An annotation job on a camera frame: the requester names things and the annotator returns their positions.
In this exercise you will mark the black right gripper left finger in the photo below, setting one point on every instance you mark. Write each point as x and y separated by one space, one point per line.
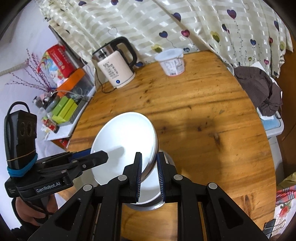
122 189

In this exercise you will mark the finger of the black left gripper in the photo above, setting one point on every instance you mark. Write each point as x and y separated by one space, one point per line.
78 166
80 154

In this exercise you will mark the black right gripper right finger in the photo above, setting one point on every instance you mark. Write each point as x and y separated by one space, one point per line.
176 188

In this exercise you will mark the large white plate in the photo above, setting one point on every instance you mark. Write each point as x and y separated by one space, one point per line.
121 138

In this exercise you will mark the person's left hand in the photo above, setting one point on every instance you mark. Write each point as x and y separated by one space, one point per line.
30 215

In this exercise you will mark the white ceramic bowl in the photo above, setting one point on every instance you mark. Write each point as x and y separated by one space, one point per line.
150 195

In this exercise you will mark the red label jar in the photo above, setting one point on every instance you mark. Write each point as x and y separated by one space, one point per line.
50 124

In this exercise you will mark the yellow green box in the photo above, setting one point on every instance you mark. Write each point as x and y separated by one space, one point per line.
66 112

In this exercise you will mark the chevron patterned tray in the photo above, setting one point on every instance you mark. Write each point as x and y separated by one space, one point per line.
81 105

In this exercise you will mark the green flat box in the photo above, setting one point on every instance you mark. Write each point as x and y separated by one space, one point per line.
60 105

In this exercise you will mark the orange box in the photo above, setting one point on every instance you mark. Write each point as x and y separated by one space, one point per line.
71 82

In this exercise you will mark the purple dried flower branches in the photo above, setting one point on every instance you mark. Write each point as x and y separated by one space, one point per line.
29 74

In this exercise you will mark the red tea box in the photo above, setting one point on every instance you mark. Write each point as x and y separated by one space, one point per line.
58 54

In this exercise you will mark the black binder clip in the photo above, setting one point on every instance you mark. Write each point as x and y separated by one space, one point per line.
273 226

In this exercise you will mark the white electric kettle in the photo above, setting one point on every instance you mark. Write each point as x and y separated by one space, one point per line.
113 63

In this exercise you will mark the white yogurt tub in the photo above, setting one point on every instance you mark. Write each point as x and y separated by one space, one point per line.
171 61

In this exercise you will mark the brown dotted cloth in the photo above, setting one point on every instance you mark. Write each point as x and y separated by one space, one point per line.
263 92

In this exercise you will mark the heart patterned curtain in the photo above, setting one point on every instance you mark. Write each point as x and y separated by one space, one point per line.
239 32

